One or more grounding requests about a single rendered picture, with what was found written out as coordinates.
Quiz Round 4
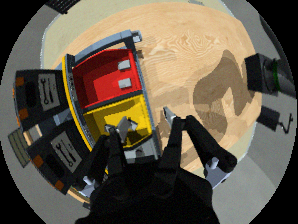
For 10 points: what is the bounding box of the olive green case with orange latches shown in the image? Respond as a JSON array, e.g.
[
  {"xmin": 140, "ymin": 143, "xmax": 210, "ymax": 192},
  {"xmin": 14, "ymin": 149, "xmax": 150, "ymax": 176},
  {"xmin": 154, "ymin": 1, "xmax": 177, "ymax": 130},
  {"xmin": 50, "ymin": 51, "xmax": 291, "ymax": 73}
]
[{"xmin": 70, "ymin": 172, "xmax": 108, "ymax": 197}]

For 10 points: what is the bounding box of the yellow bin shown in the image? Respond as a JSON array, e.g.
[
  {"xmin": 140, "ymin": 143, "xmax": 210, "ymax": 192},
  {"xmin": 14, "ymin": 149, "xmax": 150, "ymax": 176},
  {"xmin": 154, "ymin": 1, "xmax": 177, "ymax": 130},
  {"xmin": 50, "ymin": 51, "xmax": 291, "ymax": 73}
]
[{"xmin": 83, "ymin": 93, "xmax": 152, "ymax": 148}]

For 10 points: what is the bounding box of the red open bin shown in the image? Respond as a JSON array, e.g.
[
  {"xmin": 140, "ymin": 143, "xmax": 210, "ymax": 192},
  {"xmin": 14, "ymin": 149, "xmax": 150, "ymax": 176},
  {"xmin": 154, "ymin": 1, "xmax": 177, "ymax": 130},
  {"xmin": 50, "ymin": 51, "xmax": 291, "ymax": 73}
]
[{"xmin": 72, "ymin": 49, "xmax": 142, "ymax": 109}]

